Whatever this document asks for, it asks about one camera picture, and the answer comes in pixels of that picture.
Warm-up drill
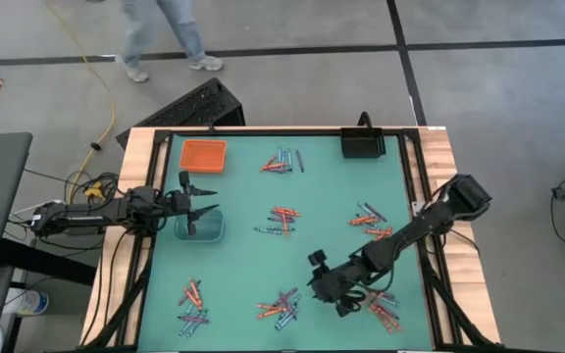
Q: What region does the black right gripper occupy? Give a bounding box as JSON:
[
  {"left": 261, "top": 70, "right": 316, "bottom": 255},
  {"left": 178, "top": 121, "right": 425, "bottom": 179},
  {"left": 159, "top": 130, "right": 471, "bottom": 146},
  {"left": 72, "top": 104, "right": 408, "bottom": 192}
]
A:
[{"left": 308, "top": 264, "right": 368, "bottom": 319}]

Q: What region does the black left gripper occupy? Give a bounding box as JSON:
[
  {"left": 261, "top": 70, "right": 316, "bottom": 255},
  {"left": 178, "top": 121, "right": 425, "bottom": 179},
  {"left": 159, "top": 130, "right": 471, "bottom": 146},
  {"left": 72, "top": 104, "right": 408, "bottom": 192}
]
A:
[{"left": 167, "top": 170, "right": 221, "bottom": 236}]

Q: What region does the dark blue crayon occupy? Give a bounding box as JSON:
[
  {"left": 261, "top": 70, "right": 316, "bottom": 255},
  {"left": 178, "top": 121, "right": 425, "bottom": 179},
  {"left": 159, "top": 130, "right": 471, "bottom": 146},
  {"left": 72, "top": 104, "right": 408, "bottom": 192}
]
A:
[{"left": 275, "top": 308, "right": 296, "bottom": 331}]

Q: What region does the clear plastic container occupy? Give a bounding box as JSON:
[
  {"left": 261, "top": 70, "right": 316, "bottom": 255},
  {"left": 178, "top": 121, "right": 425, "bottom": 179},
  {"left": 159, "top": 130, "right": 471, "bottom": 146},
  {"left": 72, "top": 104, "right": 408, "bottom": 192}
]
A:
[{"left": 173, "top": 209, "right": 226, "bottom": 243}]

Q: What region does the orange plastic basket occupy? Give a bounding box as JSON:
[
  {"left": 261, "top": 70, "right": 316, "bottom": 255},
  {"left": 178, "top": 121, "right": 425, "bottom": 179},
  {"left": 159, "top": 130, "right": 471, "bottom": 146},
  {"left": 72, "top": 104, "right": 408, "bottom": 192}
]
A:
[{"left": 179, "top": 138, "right": 228, "bottom": 174}]

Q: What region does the teal table mat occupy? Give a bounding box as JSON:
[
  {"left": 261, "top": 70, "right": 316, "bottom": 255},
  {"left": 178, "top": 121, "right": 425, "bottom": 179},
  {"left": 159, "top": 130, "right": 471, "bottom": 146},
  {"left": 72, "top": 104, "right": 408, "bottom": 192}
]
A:
[{"left": 137, "top": 132, "right": 436, "bottom": 352}]

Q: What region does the black perforated computer case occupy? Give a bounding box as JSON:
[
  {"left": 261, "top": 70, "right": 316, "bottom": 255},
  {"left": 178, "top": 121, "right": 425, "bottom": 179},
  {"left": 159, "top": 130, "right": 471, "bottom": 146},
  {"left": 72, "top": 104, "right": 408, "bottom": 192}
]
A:
[{"left": 115, "top": 76, "right": 247, "bottom": 151}]

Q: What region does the black plastic basket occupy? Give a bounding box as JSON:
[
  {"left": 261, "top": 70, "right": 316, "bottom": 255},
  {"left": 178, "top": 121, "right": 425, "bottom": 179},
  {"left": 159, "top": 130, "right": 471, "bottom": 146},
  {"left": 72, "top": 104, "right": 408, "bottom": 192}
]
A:
[{"left": 339, "top": 126, "right": 387, "bottom": 159}]

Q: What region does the person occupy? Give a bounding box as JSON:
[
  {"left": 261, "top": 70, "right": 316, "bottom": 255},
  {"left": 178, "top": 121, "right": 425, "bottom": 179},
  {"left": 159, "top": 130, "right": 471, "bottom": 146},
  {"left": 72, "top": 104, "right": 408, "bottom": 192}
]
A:
[{"left": 114, "top": 0, "right": 225, "bottom": 83}]

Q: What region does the white plastic bottle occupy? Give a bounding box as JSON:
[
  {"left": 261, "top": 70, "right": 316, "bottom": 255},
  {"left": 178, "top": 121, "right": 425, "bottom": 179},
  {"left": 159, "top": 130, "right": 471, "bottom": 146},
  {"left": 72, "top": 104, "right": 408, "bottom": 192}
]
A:
[{"left": 2, "top": 287, "right": 50, "bottom": 317}]

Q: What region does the black cable bundle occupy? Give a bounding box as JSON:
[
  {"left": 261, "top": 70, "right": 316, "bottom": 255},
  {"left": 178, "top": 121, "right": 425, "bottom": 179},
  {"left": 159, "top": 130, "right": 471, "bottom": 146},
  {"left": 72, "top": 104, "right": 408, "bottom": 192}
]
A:
[{"left": 64, "top": 171, "right": 120, "bottom": 202}]

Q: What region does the yellow cable connector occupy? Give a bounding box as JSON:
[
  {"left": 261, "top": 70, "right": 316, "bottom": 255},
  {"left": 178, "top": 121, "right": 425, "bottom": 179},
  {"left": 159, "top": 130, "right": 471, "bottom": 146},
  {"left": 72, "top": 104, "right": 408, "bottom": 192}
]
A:
[{"left": 84, "top": 180, "right": 106, "bottom": 201}]

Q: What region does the black metal table frame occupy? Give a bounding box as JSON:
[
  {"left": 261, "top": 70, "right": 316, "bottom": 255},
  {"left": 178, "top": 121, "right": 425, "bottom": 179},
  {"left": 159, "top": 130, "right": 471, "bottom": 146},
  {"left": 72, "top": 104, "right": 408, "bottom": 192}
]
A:
[{"left": 81, "top": 127, "right": 502, "bottom": 353}]

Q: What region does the yellow cable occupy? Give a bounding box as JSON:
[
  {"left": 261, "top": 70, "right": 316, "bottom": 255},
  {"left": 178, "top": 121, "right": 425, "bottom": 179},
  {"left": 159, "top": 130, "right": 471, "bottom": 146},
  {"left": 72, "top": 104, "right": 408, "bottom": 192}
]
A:
[{"left": 44, "top": 0, "right": 117, "bottom": 203}]

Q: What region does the white cable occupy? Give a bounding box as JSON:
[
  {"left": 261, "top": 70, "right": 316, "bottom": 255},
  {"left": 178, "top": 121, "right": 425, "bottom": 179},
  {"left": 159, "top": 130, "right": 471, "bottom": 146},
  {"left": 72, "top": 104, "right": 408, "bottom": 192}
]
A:
[{"left": 10, "top": 198, "right": 68, "bottom": 220}]

